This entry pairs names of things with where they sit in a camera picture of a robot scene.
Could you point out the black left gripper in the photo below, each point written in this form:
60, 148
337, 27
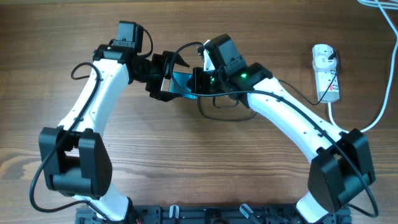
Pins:
164, 60

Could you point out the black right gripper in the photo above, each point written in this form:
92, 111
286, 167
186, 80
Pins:
196, 83

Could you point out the teal Galaxy smartphone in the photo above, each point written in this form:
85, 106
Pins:
180, 84

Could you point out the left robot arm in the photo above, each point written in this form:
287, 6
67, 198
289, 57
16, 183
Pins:
75, 162

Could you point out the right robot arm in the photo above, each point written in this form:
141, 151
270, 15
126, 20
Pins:
341, 166

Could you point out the white USB charger plug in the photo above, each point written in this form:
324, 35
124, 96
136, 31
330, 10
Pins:
322, 63

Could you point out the white power strip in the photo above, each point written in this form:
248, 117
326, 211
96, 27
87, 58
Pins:
326, 82

